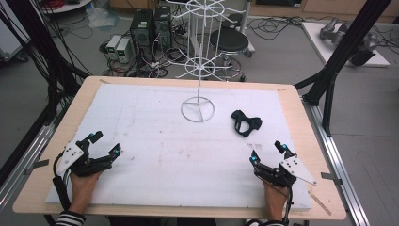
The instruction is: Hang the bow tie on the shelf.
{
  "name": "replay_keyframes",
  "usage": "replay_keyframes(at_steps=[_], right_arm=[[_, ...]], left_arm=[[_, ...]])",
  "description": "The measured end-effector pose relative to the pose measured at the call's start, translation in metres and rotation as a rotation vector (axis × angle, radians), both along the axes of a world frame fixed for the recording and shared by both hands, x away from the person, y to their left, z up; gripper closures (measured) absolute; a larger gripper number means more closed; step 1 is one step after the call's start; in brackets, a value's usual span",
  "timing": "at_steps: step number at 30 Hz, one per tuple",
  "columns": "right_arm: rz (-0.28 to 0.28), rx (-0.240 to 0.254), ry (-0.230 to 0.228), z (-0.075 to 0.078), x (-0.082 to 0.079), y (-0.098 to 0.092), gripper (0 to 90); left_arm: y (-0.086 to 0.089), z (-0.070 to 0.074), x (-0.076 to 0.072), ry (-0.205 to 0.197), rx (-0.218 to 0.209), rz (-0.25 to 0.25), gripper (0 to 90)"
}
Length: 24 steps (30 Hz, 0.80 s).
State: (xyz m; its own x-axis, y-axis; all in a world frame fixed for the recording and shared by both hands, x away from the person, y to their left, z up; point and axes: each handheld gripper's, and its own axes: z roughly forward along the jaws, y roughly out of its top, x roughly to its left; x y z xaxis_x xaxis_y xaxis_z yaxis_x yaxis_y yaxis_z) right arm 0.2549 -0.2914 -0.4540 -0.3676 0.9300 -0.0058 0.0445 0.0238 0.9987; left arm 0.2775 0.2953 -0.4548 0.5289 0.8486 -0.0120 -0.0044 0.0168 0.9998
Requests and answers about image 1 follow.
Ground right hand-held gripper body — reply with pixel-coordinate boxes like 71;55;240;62
253;154;317;188

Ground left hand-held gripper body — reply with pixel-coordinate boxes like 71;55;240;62
56;139;111;178

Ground black bow tie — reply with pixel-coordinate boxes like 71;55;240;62
231;109;263;138

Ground white wire display rack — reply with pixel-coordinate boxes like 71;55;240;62
164;0;247;123

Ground person's right hand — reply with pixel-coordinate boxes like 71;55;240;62
263;181;290;221

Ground person's left hand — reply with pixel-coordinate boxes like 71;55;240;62
68;169;104;215

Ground wooden table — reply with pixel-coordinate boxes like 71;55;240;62
11;75;347;221

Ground thin wooden strip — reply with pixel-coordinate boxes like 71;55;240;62
308;190;333;217

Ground white foam board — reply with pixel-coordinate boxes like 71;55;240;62
44;83;313;211

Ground white power supply unit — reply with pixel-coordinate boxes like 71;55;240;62
115;38;132;64
105;34;123;59

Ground white platform board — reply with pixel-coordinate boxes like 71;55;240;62
300;21;391;69

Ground black computer tower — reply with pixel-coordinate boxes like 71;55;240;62
129;8;155;62
152;5;173;51

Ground clear plastic bag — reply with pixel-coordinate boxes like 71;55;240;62
85;7;121;30

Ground black round stool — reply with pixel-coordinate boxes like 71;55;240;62
209;28;252;83

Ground white pole stand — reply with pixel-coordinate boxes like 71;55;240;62
235;0;257;58

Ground grey equipment case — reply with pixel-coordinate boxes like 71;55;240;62
0;0;32;63

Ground round white table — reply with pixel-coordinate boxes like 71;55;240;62
40;0;94;15

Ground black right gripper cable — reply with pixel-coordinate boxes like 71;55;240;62
257;175;295;226

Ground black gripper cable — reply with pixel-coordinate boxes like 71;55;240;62
257;175;295;226
51;152;72;212

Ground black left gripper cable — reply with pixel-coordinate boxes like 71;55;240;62
51;152;72;212

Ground metal table bracket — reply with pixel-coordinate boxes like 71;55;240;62
320;171;343;186
23;158;51;176

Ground aluminium rail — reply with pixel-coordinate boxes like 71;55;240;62
0;123;56;215
301;96;372;226

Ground tangle of floor cables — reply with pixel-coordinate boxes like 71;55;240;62
98;26;201;79

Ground black metal frame stand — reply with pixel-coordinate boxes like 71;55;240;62
0;0;92;127
294;0;393;137

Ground black floor cables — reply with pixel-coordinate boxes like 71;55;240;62
247;14;399;48

